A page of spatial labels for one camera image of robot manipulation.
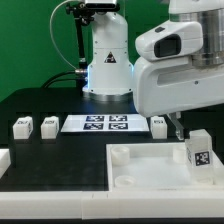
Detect grey cable loop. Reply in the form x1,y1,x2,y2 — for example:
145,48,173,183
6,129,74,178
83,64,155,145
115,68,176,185
49,0,81,70

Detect white AprilTag base sheet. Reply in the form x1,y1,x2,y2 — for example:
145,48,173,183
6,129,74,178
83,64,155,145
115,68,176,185
61,114,149,133

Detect white U-shaped obstacle fence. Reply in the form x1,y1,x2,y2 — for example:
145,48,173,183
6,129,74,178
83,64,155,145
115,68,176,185
0,148,224,221

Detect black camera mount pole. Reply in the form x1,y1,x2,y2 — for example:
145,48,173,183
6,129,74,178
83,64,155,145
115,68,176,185
65,2,94,88

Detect grey camera on mount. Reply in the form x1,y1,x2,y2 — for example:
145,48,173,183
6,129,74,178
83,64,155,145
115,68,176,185
84,0,120,12

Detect white square tabletop part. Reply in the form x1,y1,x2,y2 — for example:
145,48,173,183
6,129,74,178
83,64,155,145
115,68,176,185
106,143,224,191

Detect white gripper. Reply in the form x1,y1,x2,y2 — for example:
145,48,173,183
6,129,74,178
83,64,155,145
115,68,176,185
133,21,224,140

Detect black cables at base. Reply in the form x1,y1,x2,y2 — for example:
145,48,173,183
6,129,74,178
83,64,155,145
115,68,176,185
41,68,88,89

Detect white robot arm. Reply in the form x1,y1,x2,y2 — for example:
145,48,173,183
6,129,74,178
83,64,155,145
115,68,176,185
84,0,224,137

